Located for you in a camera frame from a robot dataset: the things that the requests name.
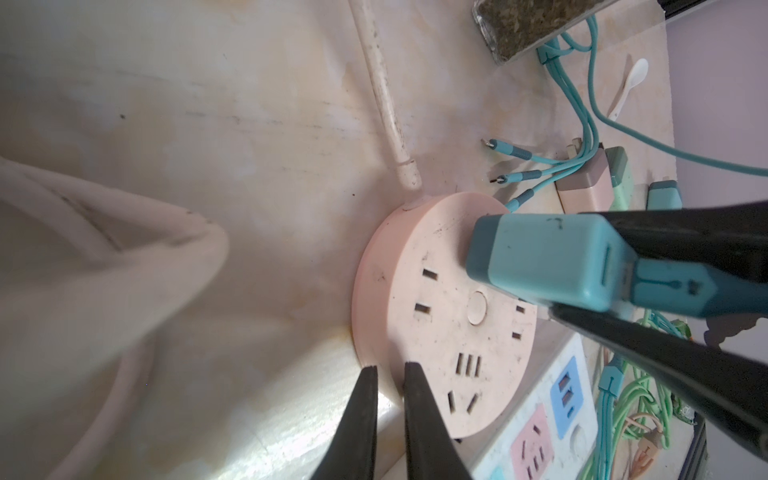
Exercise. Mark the white spoon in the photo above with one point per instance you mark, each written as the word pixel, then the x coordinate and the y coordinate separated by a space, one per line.
pixel 636 75

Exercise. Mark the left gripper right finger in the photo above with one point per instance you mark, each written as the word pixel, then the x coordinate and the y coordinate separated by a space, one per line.
pixel 430 451

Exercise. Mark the pink charger plug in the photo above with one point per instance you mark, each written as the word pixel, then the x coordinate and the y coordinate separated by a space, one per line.
pixel 589 189

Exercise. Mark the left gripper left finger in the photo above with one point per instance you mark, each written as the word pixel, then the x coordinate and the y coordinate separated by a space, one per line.
pixel 352 451

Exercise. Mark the round pink power socket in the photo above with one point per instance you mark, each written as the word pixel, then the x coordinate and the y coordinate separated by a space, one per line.
pixel 414 302

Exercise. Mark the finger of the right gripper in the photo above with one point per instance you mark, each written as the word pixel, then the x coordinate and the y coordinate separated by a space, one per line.
pixel 729 236
pixel 730 391

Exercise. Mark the light green charger plug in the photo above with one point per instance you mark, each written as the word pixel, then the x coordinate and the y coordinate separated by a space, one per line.
pixel 621 178

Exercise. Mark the teal charger plug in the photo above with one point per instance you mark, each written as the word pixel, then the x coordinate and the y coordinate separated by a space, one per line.
pixel 582 261
pixel 664 195

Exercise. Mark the white multicolour power strip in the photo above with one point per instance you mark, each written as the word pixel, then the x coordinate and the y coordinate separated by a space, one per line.
pixel 549 429

